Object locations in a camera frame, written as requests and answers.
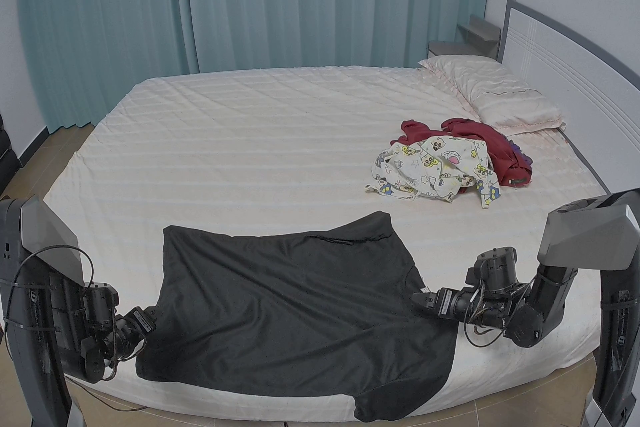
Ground bed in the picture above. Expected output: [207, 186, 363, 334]
[40, 0, 640, 421]

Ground black T-shirt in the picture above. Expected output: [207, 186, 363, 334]
[135, 211, 458, 423]

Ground black cable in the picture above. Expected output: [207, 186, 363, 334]
[12, 245, 96, 288]
[65, 375, 146, 412]

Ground grey bedside table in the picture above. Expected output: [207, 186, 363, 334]
[428, 14, 502, 63]

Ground cream pillow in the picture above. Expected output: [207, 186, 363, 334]
[417, 55, 567, 135]

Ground dark red garment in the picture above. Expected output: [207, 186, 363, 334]
[398, 117, 533, 188]

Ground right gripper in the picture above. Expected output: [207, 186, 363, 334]
[432, 287, 475, 322]

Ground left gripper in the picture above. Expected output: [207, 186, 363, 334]
[121, 306, 158, 348]

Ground purple garment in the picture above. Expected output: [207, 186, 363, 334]
[510, 142, 535, 170]

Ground white printed pyjama top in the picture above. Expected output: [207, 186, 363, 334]
[365, 135, 501, 209]

